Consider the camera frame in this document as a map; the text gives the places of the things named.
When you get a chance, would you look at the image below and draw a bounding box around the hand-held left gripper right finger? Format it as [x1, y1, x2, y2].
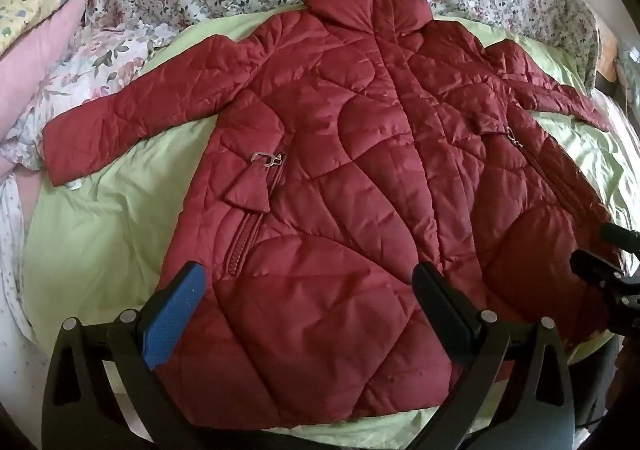
[400, 263, 576, 450]

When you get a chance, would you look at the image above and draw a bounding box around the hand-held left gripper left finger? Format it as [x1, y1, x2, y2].
[42, 261, 208, 450]

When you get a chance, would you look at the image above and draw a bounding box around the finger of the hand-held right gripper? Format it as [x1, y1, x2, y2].
[599, 222, 640, 253]
[570, 249, 640, 331]

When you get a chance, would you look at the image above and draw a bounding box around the red quilted jacket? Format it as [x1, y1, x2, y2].
[42, 0, 626, 416]

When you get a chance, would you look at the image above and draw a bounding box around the light green blanket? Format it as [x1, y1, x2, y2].
[22, 14, 640, 437]

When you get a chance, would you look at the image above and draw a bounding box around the white small-print sheet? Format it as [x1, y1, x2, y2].
[0, 170, 56, 411]

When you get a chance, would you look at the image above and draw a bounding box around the orange cloth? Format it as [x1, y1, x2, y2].
[597, 24, 622, 81]

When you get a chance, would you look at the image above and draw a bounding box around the pastel floral cloth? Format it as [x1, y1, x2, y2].
[0, 22, 171, 171]

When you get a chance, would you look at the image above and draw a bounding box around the pink pillow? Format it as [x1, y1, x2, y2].
[0, 0, 88, 135]

